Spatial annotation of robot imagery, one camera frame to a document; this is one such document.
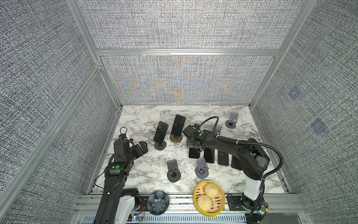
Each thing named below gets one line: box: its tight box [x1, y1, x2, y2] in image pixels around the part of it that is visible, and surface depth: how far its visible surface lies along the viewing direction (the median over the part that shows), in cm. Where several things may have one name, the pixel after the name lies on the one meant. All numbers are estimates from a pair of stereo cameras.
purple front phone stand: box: [194, 157, 210, 179], surface depth 82 cm
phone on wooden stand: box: [171, 114, 186, 138], surface depth 94 cm
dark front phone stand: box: [166, 159, 182, 183], surface depth 81 cm
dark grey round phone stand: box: [153, 140, 167, 151], surface depth 97 cm
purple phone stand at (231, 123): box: [225, 112, 239, 129], surface depth 105 cm
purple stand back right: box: [215, 124, 223, 136], surface depth 95 cm
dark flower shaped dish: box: [146, 190, 170, 216], surface depth 73 cm
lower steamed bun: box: [196, 194, 213, 213], surface depth 70 cm
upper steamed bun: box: [204, 182, 220, 199], surface depth 74 cm
